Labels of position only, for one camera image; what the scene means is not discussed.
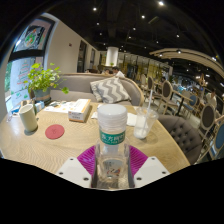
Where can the group of round-back chairs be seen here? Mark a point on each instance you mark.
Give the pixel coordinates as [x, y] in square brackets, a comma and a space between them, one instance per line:
[207, 116]

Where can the clear plastic cup with straw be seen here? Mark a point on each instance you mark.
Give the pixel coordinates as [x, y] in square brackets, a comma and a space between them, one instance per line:
[144, 125]

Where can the grey curved sofa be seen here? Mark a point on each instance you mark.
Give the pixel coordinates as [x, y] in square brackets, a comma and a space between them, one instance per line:
[75, 85]

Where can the green potted plant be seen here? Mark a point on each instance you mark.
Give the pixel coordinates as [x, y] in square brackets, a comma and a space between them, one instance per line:
[42, 80]

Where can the person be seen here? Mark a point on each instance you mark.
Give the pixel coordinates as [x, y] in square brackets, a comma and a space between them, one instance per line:
[117, 72]

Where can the colourful window poster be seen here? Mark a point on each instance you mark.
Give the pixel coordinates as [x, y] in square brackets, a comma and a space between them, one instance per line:
[32, 36]

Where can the white ceramic mug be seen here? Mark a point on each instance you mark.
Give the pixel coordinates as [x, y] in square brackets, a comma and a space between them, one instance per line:
[28, 118]

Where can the grey chevron pillow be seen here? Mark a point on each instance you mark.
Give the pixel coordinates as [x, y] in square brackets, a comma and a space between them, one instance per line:
[110, 90]

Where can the white paper napkin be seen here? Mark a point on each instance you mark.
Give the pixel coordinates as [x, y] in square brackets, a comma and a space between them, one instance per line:
[132, 119]

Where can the group of ceiling lights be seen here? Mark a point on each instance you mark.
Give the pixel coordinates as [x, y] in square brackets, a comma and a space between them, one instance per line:
[161, 3]

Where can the white printed leaflet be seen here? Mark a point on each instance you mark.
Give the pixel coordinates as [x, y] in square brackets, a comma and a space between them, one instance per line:
[58, 107]

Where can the grey tufted chair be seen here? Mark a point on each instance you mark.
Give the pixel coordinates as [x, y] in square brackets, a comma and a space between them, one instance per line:
[181, 133]

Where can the flat round red coaster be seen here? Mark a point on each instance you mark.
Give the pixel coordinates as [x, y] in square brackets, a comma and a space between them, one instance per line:
[54, 131]

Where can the light blue carton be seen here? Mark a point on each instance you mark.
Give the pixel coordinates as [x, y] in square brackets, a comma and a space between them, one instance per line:
[40, 106]

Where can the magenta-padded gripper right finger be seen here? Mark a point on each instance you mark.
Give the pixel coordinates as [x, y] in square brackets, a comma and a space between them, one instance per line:
[150, 170]

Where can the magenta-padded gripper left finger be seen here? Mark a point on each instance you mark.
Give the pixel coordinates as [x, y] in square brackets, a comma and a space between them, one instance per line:
[74, 171]

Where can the white round column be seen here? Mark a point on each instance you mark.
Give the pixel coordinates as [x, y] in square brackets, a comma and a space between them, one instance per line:
[112, 56]

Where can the clear plastic water bottle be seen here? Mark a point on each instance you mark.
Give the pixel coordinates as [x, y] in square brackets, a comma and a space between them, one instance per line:
[112, 150]

